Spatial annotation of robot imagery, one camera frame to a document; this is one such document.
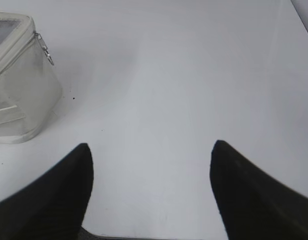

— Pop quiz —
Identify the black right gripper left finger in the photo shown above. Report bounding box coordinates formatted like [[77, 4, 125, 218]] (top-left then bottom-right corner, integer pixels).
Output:
[[0, 143, 94, 240]]

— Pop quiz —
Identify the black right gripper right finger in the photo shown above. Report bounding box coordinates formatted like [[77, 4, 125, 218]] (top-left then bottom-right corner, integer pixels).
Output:
[[209, 140, 308, 240]]

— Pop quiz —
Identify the white zippered fabric bag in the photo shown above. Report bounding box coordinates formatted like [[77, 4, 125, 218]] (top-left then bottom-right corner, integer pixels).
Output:
[[0, 12, 62, 144]]

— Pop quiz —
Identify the metal zipper pull with ring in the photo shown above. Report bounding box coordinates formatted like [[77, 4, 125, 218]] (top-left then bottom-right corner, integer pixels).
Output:
[[34, 31, 55, 66]]

